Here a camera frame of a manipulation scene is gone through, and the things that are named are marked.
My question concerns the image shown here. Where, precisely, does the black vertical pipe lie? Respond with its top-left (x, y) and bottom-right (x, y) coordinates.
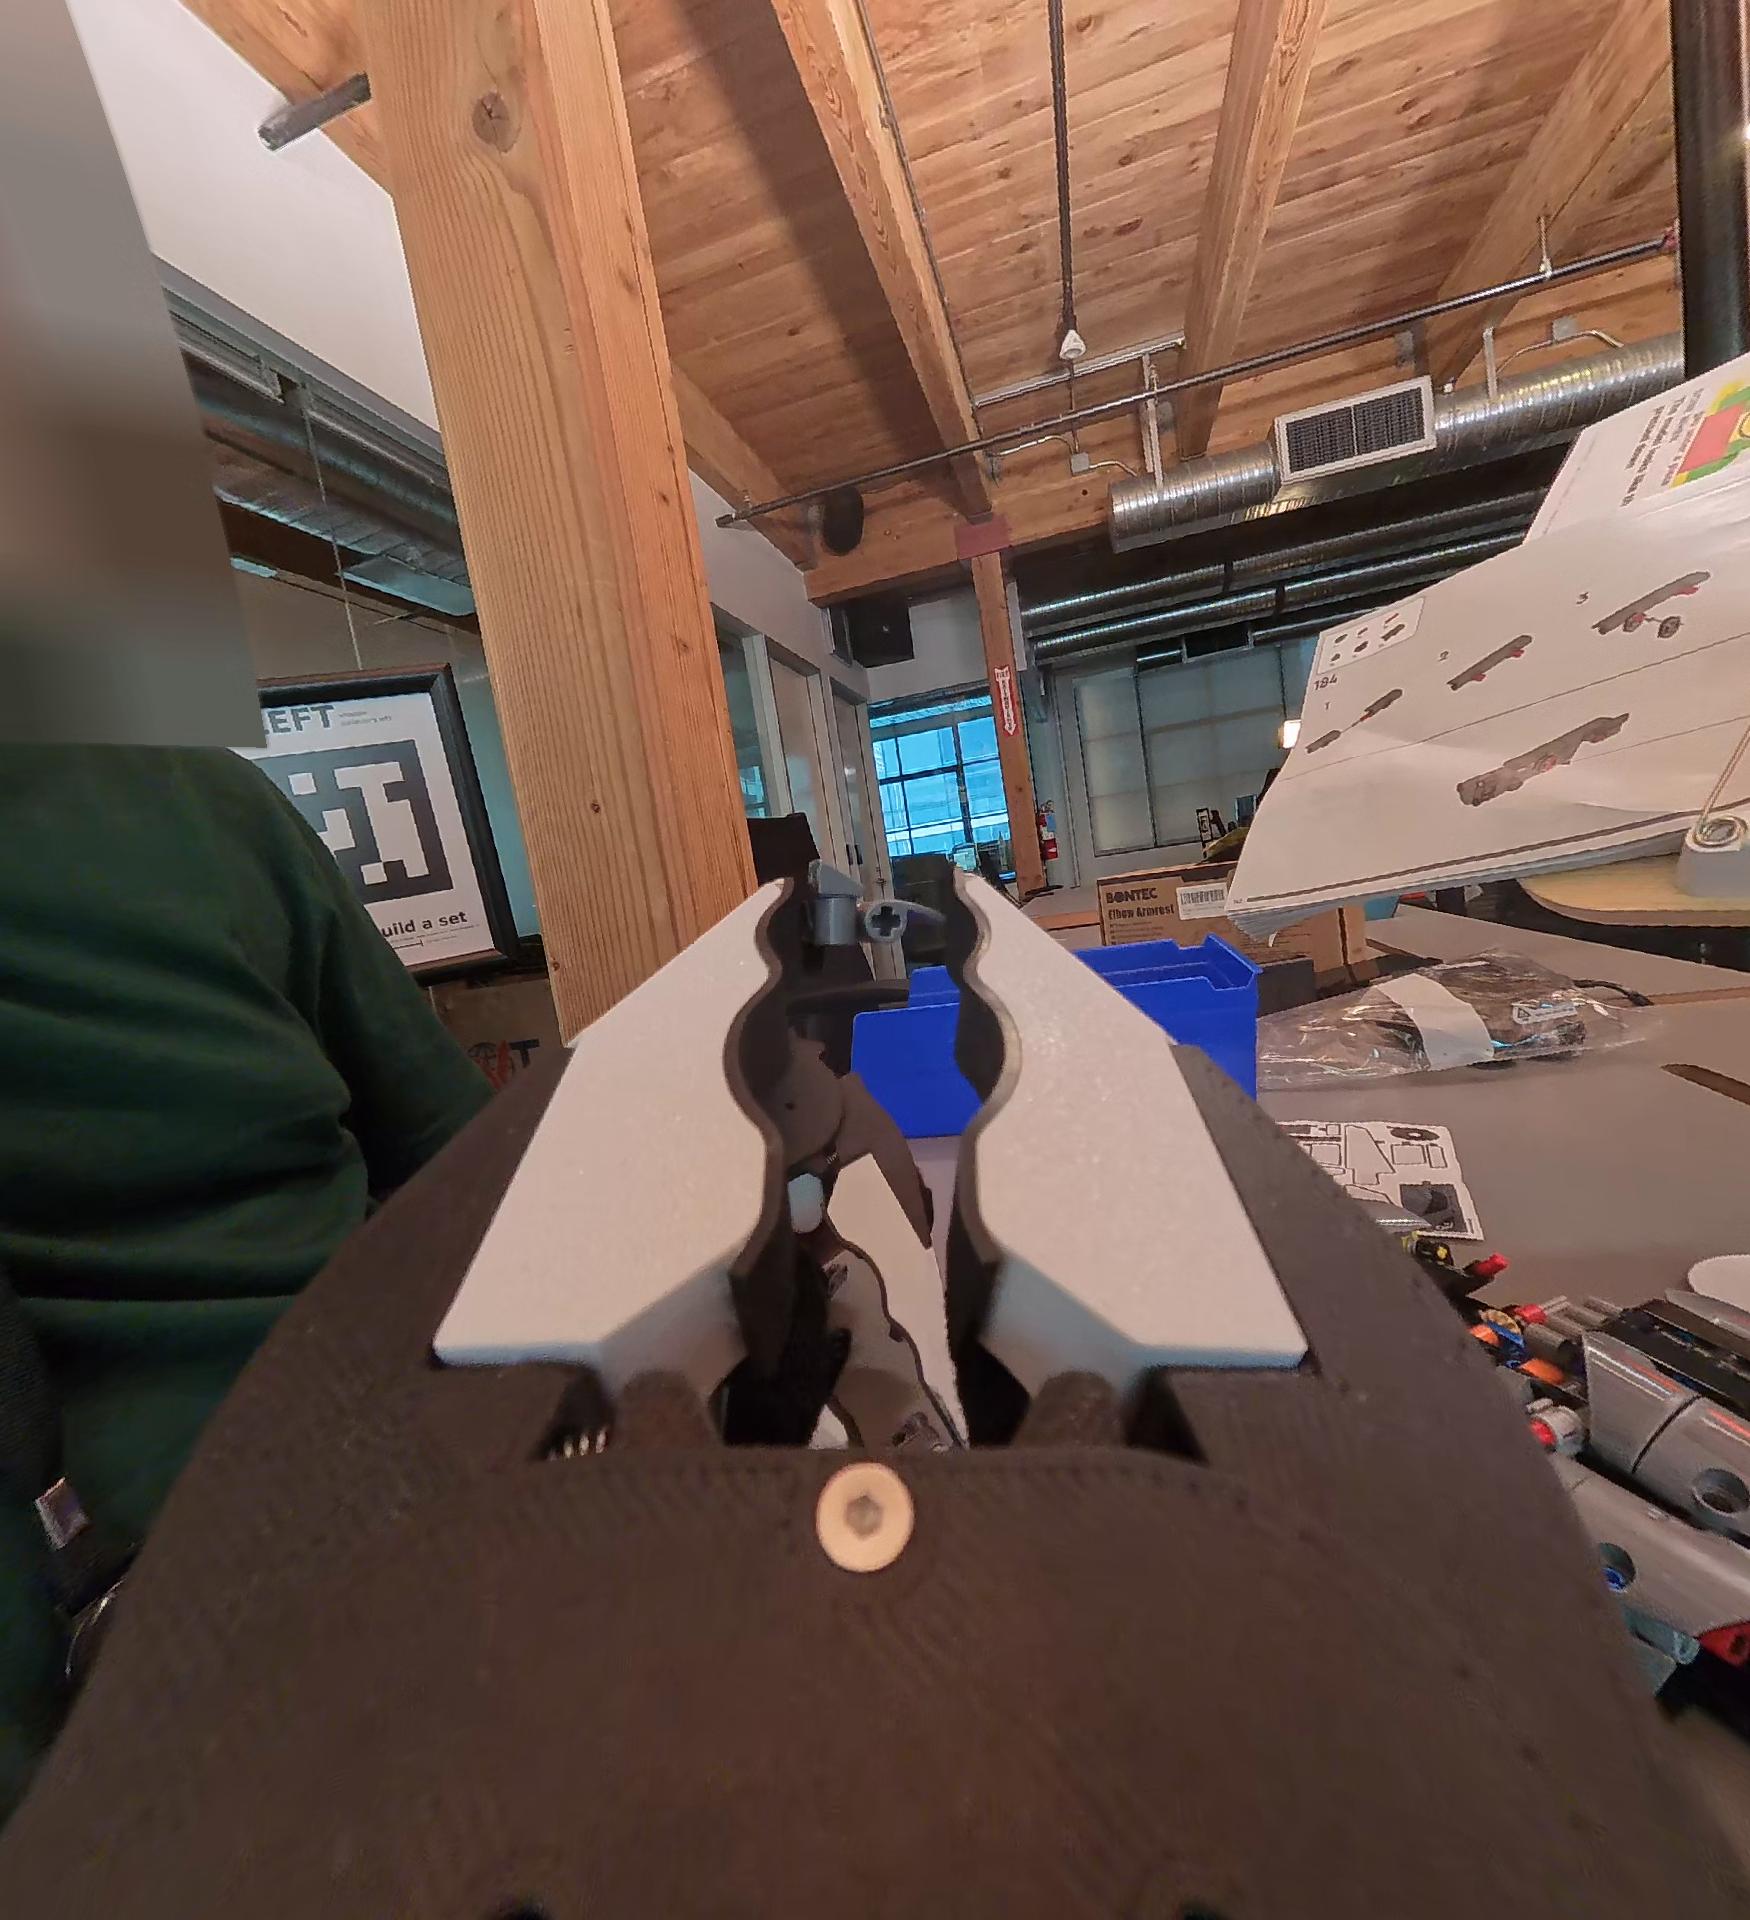
top-left (1666, 0), bottom-right (1750, 379)

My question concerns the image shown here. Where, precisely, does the lego instruction booklet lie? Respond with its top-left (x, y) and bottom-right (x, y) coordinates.
top-left (1223, 335), bottom-right (1750, 940)

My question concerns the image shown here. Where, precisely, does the white air vent grille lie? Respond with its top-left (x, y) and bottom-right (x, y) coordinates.
top-left (1271, 373), bottom-right (1439, 486)

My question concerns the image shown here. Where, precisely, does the clear plastic parts bag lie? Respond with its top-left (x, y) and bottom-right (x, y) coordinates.
top-left (1253, 958), bottom-right (1666, 1096)

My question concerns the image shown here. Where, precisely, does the blue plastic bin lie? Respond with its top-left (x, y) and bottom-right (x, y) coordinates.
top-left (851, 935), bottom-right (1264, 1144)

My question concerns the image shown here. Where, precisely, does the blue lit window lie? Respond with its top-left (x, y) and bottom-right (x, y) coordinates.
top-left (871, 718), bottom-right (1007, 866)

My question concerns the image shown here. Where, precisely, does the printed cardboard box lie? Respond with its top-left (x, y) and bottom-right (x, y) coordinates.
top-left (1096, 862), bottom-right (1367, 981)

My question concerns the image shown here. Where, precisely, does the framed marker sign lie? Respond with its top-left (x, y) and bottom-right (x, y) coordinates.
top-left (235, 662), bottom-right (523, 987)

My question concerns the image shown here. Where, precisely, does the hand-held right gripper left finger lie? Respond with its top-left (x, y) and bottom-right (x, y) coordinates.
top-left (431, 877), bottom-right (837, 1446)

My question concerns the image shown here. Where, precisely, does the thick wooden support post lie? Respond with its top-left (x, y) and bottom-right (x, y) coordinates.
top-left (350, 0), bottom-right (759, 1038)

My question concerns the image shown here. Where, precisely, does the cardboard box red logo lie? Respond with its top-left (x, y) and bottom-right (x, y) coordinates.
top-left (431, 974), bottom-right (570, 1102)

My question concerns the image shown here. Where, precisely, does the large grey lego vehicle model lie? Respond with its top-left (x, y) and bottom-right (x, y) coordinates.
top-left (1392, 1237), bottom-right (1750, 1686)

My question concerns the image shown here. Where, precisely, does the small grey lego connector assembly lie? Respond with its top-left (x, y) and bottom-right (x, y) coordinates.
top-left (812, 858), bottom-right (952, 948)

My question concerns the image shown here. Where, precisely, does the grey metal bracket rod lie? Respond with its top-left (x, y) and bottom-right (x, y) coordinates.
top-left (256, 70), bottom-right (373, 154)

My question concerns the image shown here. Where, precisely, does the small raised wooden table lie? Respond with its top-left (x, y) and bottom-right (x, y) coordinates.
top-left (1521, 856), bottom-right (1750, 927)

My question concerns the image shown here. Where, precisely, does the metal ventilation duct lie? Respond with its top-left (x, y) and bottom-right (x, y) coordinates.
top-left (1108, 291), bottom-right (1750, 555)

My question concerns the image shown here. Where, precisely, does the lego sticker sheet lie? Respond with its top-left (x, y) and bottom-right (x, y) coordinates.
top-left (1267, 1117), bottom-right (1488, 1246)

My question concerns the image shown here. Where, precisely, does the slim wooden post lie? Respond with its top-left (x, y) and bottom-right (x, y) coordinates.
top-left (962, 546), bottom-right (1052, 904)

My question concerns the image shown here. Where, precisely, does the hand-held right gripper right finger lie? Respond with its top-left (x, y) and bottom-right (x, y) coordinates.
top-left (946, 870), bottom-right (1312, 1446)

